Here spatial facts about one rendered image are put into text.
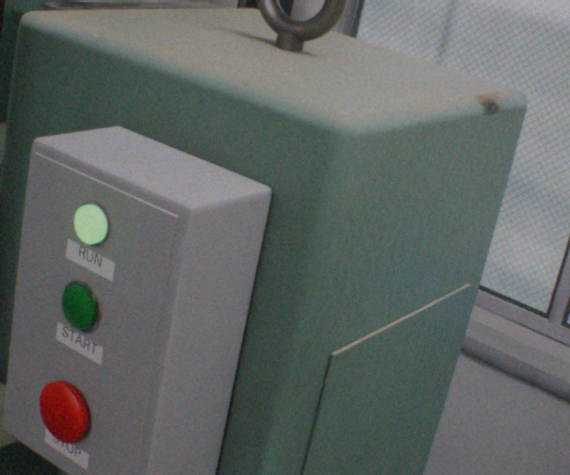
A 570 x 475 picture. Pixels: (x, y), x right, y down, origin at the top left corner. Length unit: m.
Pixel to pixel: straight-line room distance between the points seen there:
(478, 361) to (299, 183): 1.64
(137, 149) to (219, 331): 0.09
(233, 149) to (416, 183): 0.10
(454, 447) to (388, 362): 1.60
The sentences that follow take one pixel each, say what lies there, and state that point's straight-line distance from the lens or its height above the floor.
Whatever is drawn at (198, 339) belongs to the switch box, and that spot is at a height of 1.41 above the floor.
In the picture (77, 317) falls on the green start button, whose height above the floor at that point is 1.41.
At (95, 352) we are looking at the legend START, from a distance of 0.48.
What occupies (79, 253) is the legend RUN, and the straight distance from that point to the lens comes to 0.47.
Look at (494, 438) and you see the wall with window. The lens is 2.12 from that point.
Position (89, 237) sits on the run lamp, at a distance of 0.45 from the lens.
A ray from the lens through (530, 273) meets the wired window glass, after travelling 2.07.
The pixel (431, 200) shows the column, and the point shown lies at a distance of 0.55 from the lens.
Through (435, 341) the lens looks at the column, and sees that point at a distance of 0.63.
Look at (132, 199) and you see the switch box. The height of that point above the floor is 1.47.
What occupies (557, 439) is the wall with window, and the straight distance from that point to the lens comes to 2.06.
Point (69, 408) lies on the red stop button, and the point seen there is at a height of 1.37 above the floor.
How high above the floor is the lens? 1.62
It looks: 20 degrees down
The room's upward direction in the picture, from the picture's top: 12 degrees clockwise
